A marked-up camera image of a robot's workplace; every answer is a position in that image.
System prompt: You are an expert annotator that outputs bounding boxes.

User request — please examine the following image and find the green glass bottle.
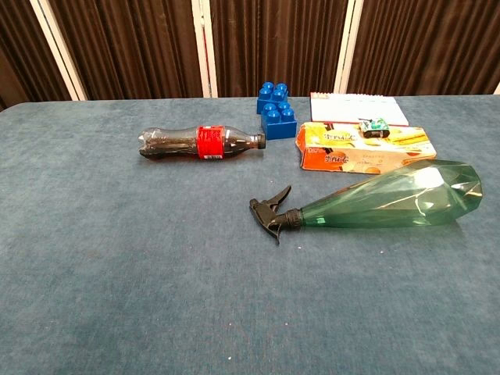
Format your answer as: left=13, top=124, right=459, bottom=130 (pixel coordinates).
left=248, top=159, right=484, bottom=245

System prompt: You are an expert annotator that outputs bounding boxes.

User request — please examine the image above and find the cola bottle with red label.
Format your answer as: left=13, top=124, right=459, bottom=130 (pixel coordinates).
left=137, top=124, right=267, bottom=161

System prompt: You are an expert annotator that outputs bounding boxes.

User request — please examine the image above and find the blue toy building block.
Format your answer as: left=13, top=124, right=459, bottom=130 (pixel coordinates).
left=260, top=101, right=298, bottom=141
left=255, top=81, right=292, bottom=115

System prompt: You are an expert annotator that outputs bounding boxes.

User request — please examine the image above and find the orange snack box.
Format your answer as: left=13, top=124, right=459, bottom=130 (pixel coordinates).
left=295, top=121, right=438, bottom=175

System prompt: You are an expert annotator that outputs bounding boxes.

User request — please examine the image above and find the white spiral desk calendar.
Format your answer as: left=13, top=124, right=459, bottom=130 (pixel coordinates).
left=309, top=91, right=410, bottom=127

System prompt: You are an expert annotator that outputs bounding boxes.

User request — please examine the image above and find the blue table cloth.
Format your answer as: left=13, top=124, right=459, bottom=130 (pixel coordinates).
left=0, top=95, right=500, bottom=375

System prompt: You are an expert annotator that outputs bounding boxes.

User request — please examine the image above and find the small green toy tank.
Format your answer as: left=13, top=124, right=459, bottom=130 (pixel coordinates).
left=359, top=116, right=390, bottom=138

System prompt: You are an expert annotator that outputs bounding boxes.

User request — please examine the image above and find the dark brown curtain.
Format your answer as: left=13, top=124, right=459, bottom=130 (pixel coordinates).
left=346, top=0, right=500, bottom=97
left=47, top=0, right=204, bottom=102
left=0, top=0, right=72, bottom=113
left=208, top=0, right=349, bottom=98

